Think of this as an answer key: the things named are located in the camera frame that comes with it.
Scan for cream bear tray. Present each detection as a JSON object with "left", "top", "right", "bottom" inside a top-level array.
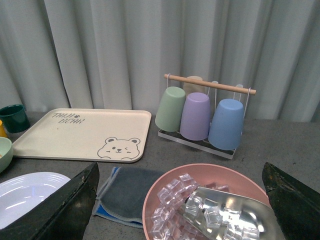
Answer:
[{"left": 13, "top": 108, "right": 152, "bottom": 163}]

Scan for purple cup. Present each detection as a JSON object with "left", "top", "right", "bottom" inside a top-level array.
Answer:
[{"left": 180, "top": 92, "right": 211, "bottom": 141}]

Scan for yellow mug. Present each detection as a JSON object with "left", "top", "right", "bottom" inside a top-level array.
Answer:
[{"left": 0, "top": 120, "right": 8, "bottom": 138}]

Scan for light green bowl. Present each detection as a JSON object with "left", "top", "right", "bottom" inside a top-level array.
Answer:
[{"left": 0, "top": 137, "right": 13, "bottom": 173}]

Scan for blue cup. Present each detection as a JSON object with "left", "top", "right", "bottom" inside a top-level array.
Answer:
[{"left": 208, "top": 98, "right": 244, "bottom": 151}]

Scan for grey blue cloth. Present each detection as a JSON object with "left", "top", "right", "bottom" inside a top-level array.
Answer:
[{"left": 93, "top": 166, "right": 164, "bottom": 229}]

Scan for white cup rack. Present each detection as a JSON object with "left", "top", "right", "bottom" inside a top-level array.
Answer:
[{"left": 158, "top": 74, "right": 256, "bottom": 159}]

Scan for dark green mug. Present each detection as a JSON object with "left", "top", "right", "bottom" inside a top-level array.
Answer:
[{"left": 0, "top": 104, "right": 31, "bottom": 134}]

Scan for green cup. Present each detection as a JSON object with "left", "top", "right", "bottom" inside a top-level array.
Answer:
[{"left": 155, "top": 86, "right": 186, "bottom": 132}]

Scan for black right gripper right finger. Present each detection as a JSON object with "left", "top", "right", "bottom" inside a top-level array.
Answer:
[{"left": 262, "top": 162, "right": 320, "bottom": 240}]

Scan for metal ice scoop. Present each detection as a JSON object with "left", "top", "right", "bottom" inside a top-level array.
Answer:
[{"left": 177, "top": 186, "right": 285, "bottom": 240}]

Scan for beige cup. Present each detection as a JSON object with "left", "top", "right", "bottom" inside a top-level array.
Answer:
[{"left": 182, "top": 82, "right": 205, "bottom": 97}]

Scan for pink bowl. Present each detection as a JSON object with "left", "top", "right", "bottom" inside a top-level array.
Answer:
[{"left": 142, "top": 163, "right": 270, "bottom": 240}]

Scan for clear ice cubes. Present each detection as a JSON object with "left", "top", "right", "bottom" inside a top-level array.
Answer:
[{"left": 149, "top": 173, "right": 261, "bottom": 240}]

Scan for white plate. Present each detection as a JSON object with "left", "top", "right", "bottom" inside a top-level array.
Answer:
[{"left": 0, "top": 172, "right": 71, "bottom": 229}]

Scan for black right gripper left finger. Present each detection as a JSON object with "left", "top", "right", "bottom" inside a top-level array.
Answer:
[{"left": 0, "top": 162, "right": 100, "bottom": 240}]

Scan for grey curtain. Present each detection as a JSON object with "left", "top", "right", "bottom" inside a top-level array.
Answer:
[{"left": 0, "top": 0, "right": 320, "bottom": 122}]

